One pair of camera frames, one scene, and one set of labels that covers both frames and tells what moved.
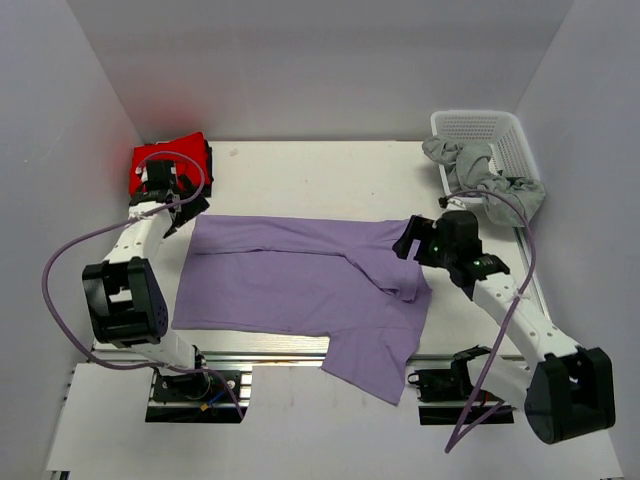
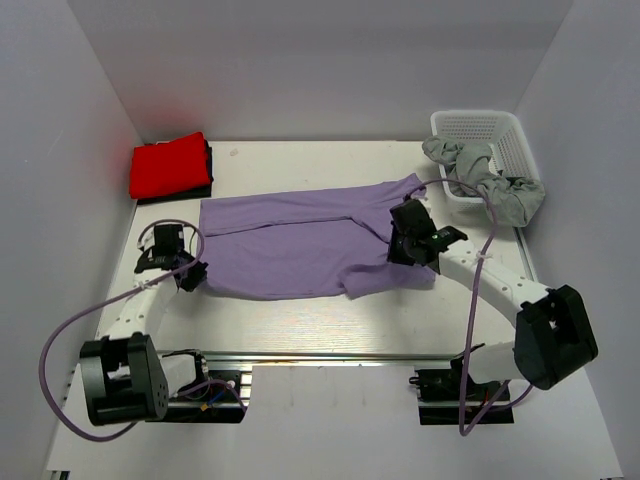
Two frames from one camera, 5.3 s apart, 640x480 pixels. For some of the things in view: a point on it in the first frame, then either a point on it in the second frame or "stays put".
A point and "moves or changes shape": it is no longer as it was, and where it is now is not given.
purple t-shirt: (337, 277) moves or changes shape
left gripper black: (181, 210) to (191, 275)
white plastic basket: (499, 131) stays put
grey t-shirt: (508, 200) stays put
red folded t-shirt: (189, 154) stays put
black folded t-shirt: (207, 191) stays put
